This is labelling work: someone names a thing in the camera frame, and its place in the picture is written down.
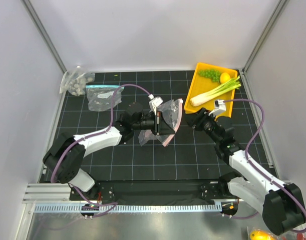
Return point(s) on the blue zip top bag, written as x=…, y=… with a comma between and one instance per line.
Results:
x=100, y=97

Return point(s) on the clear bag with round pieces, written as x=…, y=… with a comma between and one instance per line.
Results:
x=74, y=81

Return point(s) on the pink zip top bag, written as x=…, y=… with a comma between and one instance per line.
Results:
x=172, y=111

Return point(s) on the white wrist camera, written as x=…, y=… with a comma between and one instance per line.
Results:
x=220, y=107
x=154, y=103

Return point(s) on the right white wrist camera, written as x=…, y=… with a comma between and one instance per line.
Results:
x=220, y=107

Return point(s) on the black grid mat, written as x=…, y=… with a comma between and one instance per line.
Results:
x=190, y=154

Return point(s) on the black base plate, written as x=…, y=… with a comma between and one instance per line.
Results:
x=154, y=192

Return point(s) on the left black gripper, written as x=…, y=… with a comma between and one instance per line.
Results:
x=157, y=120

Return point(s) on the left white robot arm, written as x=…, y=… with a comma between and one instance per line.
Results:
x=65, y=156

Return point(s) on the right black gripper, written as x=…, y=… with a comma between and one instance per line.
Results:
x=199, y=117

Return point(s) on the yellow plastic tray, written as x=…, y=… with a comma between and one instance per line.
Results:
x=201, y=85

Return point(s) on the slotted cable duct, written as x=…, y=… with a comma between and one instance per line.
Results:
x=86, y=208

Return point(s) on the yellow lemon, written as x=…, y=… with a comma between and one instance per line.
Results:
x=224, y=77

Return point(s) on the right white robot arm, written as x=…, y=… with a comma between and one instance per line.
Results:
x=280, y=205

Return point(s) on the green leek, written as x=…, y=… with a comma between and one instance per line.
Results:
x=202, y=98

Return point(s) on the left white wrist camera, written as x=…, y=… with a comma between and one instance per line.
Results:
x=154, y=103

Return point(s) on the yellow toy fruit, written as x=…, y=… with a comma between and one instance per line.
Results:
x=259, y=235

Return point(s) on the green grape bunch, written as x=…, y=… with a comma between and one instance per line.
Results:
x=212, y=74

